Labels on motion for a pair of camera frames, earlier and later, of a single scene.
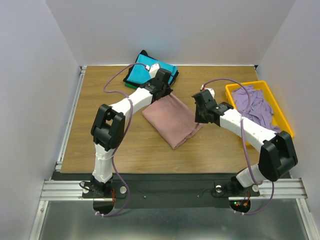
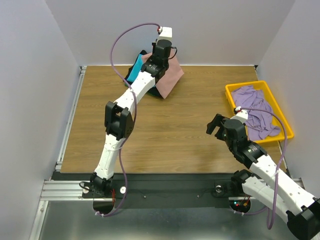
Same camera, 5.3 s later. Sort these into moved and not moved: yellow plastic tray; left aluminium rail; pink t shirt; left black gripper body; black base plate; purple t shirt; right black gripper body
Moved: left black gripper body; right black gripper body; pink t shirt
Not moved: left aluminium rail; yellow plastic tray; purple t shirt; black base plate
